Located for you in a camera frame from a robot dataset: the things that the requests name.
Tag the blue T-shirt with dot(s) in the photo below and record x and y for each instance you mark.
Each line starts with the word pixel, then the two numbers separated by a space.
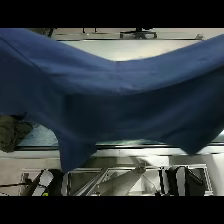
pixel 110 100

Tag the silver frame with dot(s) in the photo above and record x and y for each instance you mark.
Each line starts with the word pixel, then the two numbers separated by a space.
pixel 113 180

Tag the black office chair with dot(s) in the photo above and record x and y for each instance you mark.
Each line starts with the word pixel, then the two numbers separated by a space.
pixel 138 32

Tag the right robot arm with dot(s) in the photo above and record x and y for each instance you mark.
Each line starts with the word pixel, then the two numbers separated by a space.
pixel 180 181

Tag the olive green garment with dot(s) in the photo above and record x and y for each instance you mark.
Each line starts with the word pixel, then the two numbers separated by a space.
pixel 11 131

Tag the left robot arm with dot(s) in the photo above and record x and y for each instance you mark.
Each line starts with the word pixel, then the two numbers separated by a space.
pixel 46 183

